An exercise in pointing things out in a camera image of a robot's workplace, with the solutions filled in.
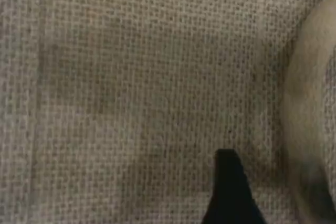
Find brown jute tote bag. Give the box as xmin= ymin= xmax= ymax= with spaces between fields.
xmin=0 ymin=0 xmax=336 ymax=224

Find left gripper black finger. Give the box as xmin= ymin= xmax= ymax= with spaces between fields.
xmin=201 ymin=148 xmax=266 ymax=224

